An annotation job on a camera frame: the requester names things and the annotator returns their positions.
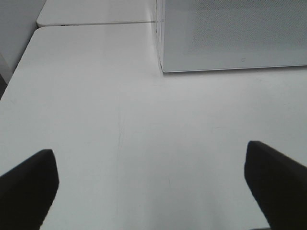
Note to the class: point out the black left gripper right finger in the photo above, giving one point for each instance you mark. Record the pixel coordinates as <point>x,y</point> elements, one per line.
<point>279,186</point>

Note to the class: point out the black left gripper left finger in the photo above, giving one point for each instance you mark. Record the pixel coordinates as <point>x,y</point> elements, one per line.
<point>27,192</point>

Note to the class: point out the white microwave door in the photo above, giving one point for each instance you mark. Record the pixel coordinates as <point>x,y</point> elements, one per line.
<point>234,34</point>

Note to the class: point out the white adjoining table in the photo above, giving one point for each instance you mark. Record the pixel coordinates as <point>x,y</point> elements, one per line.
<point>92,12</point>

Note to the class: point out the white microwave oven body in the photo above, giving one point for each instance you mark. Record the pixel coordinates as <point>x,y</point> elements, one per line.
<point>159,28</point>

